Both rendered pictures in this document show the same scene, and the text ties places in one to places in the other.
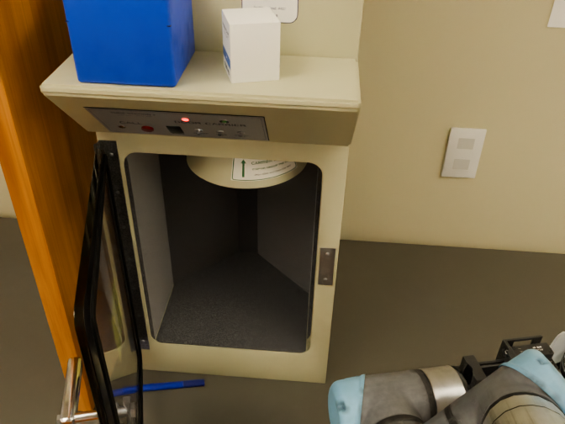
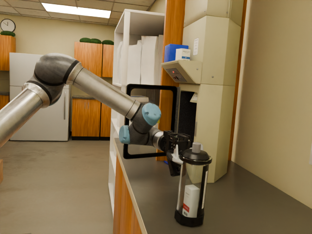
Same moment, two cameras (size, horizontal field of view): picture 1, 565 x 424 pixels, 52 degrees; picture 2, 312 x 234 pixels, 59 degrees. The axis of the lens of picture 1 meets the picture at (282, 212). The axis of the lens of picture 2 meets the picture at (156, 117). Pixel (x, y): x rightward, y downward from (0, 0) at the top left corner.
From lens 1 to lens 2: 1.27 m
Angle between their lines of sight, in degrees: 72
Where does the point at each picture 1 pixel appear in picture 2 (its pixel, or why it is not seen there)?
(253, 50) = (178, 54)
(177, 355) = not seen: hidden behind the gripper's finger
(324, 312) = not seen: hidden behind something
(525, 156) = not seen: outside the picture
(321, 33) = (199, 56)
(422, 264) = (281, 199)
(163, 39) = (168, 52)
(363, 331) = (223, 188)
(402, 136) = (296, 139)
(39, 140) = (168, 82)
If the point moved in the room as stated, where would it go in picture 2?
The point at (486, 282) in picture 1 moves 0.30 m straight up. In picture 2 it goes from (293, 213) to (303, 136)
